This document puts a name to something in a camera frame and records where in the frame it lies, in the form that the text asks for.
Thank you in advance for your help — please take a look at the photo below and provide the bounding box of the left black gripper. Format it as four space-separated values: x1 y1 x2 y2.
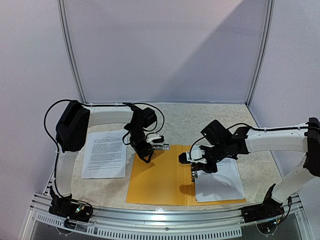
127 123 154 164

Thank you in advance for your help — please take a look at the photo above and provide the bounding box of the chrome folder spring clip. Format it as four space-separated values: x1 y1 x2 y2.
190 164 199 183

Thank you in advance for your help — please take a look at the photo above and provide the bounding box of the orange file folder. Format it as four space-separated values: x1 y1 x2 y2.
126 145 247 206

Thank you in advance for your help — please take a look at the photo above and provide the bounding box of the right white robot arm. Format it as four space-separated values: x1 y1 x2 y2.
178 117 320 218

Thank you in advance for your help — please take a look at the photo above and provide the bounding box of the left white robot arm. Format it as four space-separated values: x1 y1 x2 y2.
50 99 164 217

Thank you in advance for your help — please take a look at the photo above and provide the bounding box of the chrome side folder clip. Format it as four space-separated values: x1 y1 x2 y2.
152 143 171 151

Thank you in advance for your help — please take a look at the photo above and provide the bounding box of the stack of printed papers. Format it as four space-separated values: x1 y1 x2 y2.
81 130 127 179

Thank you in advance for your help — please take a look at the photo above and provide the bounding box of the aluminium front rail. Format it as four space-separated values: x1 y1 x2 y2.
22 194 310 240

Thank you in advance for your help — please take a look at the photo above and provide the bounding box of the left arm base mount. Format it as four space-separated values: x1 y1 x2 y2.
48 186 94 223

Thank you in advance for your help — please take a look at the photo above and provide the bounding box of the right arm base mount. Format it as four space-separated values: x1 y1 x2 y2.
240 196 292 225

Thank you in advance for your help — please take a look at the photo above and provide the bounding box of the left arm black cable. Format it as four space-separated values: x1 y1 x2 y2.
43 99 76 153

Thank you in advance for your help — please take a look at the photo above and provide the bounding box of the left aluminium frame post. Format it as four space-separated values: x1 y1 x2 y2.
57 0 87 103

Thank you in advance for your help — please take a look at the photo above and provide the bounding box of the aluminium frame post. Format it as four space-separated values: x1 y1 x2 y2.
57 0 87 103
245 0 275 108

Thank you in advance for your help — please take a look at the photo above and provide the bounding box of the right aluminium frame post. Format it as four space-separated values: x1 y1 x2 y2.
245 0 275 108

